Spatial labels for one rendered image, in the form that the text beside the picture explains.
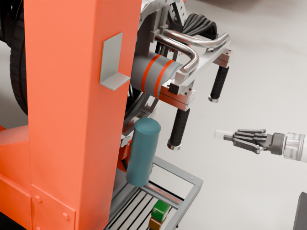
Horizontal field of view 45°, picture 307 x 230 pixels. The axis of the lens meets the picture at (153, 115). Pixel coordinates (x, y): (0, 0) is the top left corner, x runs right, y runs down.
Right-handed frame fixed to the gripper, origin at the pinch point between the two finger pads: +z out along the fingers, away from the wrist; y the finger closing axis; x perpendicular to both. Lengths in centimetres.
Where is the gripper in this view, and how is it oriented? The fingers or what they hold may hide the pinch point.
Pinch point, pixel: (224, 135)
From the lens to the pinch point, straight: 133.6
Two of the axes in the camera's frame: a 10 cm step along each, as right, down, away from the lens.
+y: -4.1, 4.8, -7.7
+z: -9.1, -1.4, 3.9
